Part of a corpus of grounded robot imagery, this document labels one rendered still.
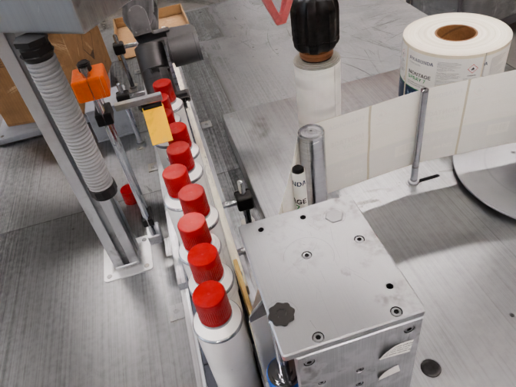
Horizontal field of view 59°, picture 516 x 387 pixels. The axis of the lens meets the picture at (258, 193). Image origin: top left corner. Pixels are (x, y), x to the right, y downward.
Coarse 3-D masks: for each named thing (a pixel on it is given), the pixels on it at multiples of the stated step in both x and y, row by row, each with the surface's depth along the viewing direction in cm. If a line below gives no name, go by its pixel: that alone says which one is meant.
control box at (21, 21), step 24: (0, 0) 43; (24, 0) 42; (48, 0) 41; (72, 0) 41; (96, 0) 43; (120, 0) 47; (0, 24) 45; (24, 24) 44; (48, 24) 43; (72, 24) 42; (96, 24) 44
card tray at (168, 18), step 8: (160, 8) 171; (168, 8) 172; (176, 8) 172; (160, 16) 173; (168, 16) 173; (176, 16) 172; (184, 16) 165; (120, 24) 170; (160, 24) 168; (168, 24) 167; (176, 24) 166; (184, 24) 165; (120, 32) 167; (128, 32) 166; (120, 40) 162; (128, 40) 161; (128, 48) 155; (128, 56) 150
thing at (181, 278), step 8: (136, 40) 126; (144, 88) 104; (160, 168) 80; (160, 176) 78; (160, 184) 77; (168, 216) 71; (168, 224) 69; (176, 240) 66; (176, 248) 65; (176, 256) 64; (176, 264) 63; (176, 272) 62; (184, 272) 62; (184, 280) 61; (184, 288) 61
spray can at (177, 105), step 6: (162, 78) 79; (156, 84) 77; (162, 84) 77; (168, 84) 77; (156, 90) 77; (162, 90) 77; (168, 90) 77; (174, 96) 79; (174, 102) 79; (180, 102) 80; (174, 108) 79; (180, 108) 80; (180, 114) 80; (186, 114) 82; (186, 120) 82; (192, 138) 85
